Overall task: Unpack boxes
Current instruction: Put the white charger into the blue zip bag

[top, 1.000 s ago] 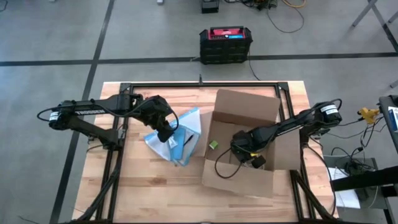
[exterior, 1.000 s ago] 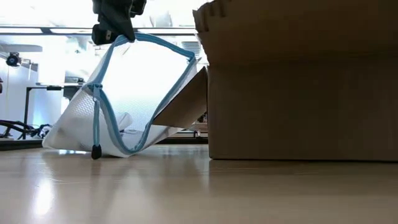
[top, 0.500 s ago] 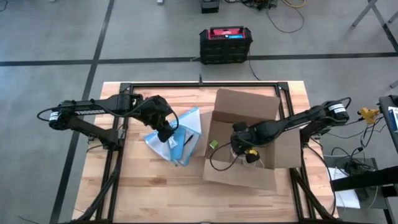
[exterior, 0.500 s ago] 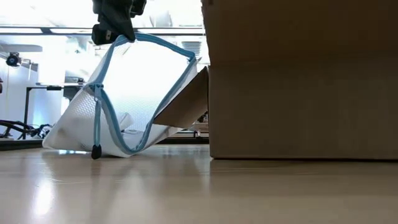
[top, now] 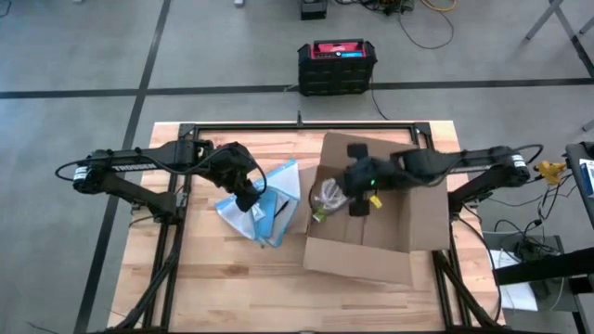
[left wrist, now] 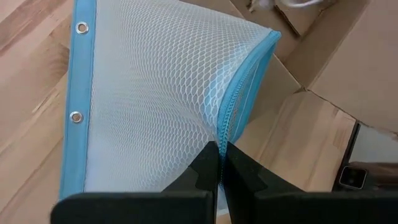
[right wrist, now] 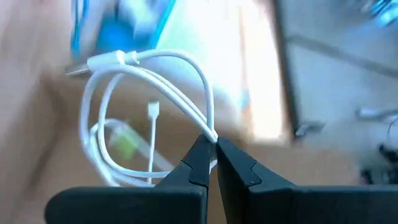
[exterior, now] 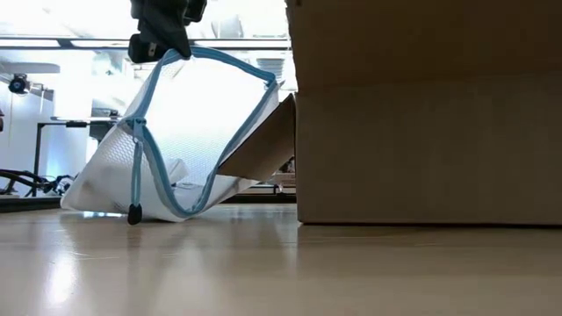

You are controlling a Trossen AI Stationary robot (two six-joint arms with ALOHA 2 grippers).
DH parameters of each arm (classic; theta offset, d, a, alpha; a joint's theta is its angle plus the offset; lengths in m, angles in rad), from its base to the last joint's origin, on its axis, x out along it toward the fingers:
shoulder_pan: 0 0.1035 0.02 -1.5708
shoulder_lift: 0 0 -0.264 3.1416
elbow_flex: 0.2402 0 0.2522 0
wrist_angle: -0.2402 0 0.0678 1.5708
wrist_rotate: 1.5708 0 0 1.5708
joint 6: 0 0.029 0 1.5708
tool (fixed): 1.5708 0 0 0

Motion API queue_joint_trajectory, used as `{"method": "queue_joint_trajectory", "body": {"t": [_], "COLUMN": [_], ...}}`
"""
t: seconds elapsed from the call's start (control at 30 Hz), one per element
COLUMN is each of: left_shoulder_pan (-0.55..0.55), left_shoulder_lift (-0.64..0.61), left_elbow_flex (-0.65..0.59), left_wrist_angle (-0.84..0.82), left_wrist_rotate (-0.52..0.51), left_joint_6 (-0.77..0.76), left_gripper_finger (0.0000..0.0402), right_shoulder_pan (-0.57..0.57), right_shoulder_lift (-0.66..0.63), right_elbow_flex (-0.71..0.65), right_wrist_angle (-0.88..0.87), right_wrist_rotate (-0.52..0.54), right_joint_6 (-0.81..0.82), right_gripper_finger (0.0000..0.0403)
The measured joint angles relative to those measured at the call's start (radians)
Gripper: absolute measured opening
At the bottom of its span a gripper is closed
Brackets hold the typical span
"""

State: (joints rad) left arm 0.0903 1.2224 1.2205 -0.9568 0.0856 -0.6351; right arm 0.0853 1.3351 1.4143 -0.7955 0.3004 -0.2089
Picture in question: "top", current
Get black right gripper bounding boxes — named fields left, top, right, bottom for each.
left=336, top=142, right=372, bottom=218

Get white mesh pouch blue trim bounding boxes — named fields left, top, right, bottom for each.
left=213, top=159, right=302, bottom=249

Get brown cardboard box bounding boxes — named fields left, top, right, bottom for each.
left=296, top=132, right=452, bottom=287

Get red and black toolbox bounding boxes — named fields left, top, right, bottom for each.
left=296, top=39, right=378, bottom=97

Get grey cart platform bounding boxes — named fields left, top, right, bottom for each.
left=482, top=231, right=565, bottom=313

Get small black floor box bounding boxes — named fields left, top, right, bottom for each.
left=300, top=0, right=329, bottom=21

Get white paper sheet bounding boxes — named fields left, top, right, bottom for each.
left=490, top=249, right=539, bottom=312

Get black crossbeam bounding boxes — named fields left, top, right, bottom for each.
left=494, top=247, right=594, bottom=287

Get black side desk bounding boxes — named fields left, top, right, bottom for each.
left=564, top=141, right=594, bottom=231

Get blue and white carton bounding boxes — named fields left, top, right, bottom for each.
left=578, top=158, right=594, bottom=199

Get grey metal desk legs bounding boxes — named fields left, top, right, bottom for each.
left=525, top=0, right=594, bottom=79

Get black aluminium table frame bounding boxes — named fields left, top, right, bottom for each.
left=99, top=121, right=505, bottom=334

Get black toolbox power cable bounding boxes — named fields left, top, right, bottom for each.
left=368, top=76, right=391, bottom=122

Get black floor cable loop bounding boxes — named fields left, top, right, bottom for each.
left=397, top=7, right=455, bottom=50

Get tangled floor cables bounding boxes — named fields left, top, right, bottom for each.
left=333, top=0, right=419, bottom=15

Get black cable bundle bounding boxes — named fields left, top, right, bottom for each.
left=482, top=171, right=579, bottom=256

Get yellow floor cable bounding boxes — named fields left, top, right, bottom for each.
left=420, top=0, right=459, bottom=13

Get yellow cable connector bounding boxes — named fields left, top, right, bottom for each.
left=532, top=160, right=568, bottom=186

